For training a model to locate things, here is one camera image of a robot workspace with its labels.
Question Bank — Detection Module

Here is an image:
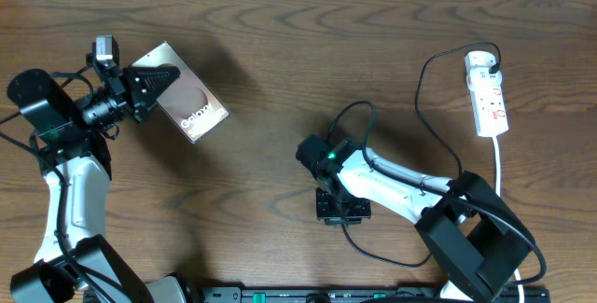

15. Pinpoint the bronze Galaxy phone box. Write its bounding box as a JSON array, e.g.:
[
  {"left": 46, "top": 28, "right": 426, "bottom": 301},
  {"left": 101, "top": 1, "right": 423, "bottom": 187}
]
[{"left": 133, "top": 42, "right": 230, "bottom": 144}]

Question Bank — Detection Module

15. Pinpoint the white charger plug adapter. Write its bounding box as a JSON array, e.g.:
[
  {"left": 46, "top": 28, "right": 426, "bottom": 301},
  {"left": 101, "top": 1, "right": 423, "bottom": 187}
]
[{"left": 465, "top": 50, "right": 496, "bottom": 73}]

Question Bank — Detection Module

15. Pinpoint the white power strip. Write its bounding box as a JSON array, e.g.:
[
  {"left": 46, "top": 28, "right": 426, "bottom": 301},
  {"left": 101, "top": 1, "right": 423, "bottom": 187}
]
[{"left": 466, "top": 67, "right": 509, "bottom": 138}]

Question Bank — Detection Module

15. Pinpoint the black charging cable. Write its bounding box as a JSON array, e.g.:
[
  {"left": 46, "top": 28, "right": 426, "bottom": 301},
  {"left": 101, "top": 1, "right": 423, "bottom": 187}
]
[{"left": 340, "top": 41, "right": 503, "bottom": 269}]

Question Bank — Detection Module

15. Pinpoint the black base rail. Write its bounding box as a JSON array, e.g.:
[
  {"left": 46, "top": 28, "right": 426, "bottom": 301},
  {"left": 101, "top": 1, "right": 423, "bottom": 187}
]
[{"left": 200, "top": 285, "right": 550, "bottom": 303}]

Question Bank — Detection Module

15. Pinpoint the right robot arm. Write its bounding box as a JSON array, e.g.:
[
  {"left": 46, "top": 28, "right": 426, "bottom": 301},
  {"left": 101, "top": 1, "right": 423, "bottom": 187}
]
[{"left": 296, "top": 135, "right": 534, "bottom": 302}]

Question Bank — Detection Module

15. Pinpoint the white power strip cord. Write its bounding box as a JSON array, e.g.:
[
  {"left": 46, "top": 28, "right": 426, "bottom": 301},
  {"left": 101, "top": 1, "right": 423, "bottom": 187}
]
[{"left": 491, "top": 135, "right": 526, "bottom": 303}]

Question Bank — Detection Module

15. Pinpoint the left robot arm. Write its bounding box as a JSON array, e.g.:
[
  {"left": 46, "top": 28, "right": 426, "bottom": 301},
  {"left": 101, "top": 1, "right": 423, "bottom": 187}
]
[{"left": 7, "top": 62, "right": 198, "bottom": 302}]

